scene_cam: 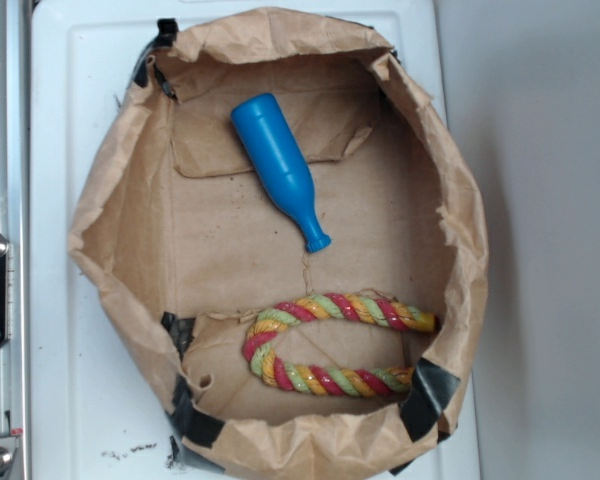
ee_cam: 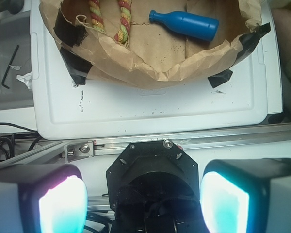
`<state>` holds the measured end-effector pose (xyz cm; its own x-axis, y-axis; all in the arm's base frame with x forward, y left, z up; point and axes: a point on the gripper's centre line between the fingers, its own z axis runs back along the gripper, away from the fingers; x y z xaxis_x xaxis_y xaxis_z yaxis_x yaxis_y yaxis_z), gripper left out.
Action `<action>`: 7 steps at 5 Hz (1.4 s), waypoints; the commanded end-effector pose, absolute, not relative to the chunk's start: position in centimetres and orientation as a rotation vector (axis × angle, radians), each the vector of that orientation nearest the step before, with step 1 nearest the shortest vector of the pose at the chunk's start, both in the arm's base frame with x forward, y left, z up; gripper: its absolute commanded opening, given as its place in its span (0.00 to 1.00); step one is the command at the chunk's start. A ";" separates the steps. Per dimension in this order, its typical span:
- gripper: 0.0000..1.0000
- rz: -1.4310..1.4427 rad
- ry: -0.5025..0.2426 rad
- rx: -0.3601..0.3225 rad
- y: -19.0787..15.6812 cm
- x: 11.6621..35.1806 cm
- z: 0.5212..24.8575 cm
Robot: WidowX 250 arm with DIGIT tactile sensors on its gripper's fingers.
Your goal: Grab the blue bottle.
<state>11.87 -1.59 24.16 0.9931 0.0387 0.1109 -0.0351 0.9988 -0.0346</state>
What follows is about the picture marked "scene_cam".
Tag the blue plastic bottle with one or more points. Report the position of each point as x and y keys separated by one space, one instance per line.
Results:
x=280 y=165

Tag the brown paper bag tray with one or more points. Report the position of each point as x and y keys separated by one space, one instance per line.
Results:
x=176 y=232

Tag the multicolour twisted rope toy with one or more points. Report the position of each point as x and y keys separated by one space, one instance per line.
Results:
x=321 y=344

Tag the aluminium frame rail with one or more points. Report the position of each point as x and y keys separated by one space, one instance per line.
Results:
x=14 y=102

